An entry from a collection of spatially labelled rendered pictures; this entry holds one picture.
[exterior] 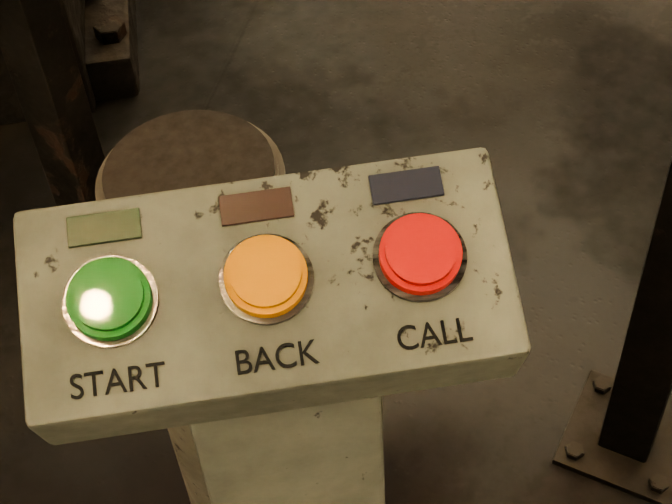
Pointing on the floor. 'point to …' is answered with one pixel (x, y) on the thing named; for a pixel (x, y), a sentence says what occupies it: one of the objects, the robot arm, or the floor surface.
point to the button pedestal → (270, 330)
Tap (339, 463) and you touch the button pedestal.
